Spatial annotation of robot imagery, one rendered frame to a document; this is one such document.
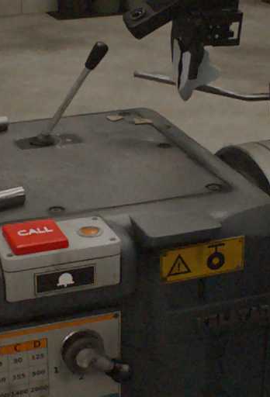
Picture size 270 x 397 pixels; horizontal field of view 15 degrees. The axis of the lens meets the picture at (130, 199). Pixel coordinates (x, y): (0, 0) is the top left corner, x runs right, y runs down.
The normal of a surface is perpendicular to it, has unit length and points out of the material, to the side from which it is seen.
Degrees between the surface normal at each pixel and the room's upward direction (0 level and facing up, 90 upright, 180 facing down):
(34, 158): 0
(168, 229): 0
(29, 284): 90
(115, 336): 90
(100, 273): 90
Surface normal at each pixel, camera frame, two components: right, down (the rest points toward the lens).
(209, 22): 0.36, 0.50
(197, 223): 0.00, -0.92
